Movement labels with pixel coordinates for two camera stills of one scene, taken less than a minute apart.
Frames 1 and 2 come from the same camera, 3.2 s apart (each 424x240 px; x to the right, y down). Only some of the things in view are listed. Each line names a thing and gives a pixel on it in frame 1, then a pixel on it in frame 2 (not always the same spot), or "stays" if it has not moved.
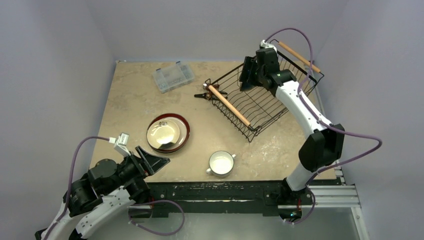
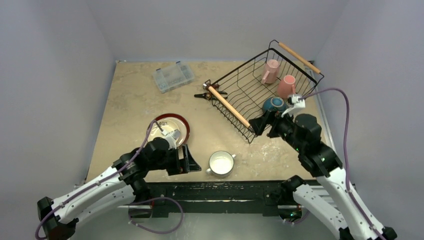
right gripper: (249, 71) to (271, 123)
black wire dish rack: (249, 111) stays
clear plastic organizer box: (173, 76) stays
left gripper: (151, 163) to (191, 165)
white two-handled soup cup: (221, 163) stays
